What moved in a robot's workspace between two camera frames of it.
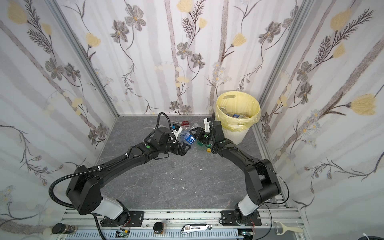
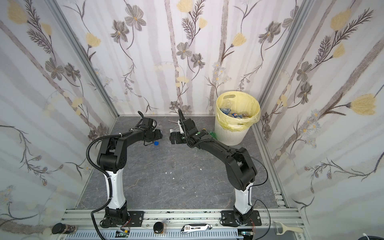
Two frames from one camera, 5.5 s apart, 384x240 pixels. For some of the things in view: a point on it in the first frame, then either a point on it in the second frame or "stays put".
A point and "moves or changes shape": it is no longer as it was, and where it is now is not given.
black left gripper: x=181 y=148 → x=157 y=134
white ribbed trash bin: x=237 y=137 stays put
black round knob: x=158 y=227 stays put
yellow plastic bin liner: x=239 y=103 stays put
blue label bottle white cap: x=188 y=137 moves or changes shape
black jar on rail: x=64 y=228 stays put
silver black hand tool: x=188 y=228 stays put
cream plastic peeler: x=286 y=228 stays put
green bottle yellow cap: x=208 y=146 moves or changes shape
